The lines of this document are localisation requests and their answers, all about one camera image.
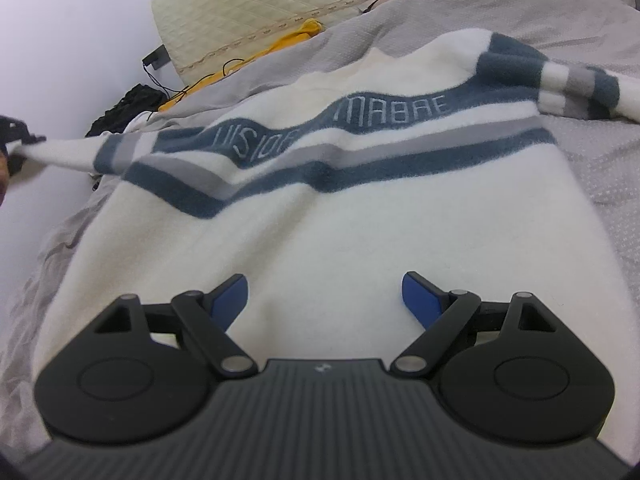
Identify black cloth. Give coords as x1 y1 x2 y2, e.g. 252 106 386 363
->
85 83 166 139

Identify grey bed cover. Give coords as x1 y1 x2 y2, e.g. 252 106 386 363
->
0 0 640 463

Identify white striped sweater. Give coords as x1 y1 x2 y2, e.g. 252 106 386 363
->
22 30 640 441

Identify black wall charger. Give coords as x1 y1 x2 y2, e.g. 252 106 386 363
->
142 45 171 71

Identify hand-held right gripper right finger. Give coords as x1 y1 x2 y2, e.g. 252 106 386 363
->
390 271 559 379

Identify cream quilted headboard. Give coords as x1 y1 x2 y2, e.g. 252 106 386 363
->
151 0 640 87

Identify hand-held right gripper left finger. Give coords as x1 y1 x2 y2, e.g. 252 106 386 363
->
92 273 259 379

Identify yellow cloth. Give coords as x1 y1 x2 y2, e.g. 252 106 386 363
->
157 18 324 113

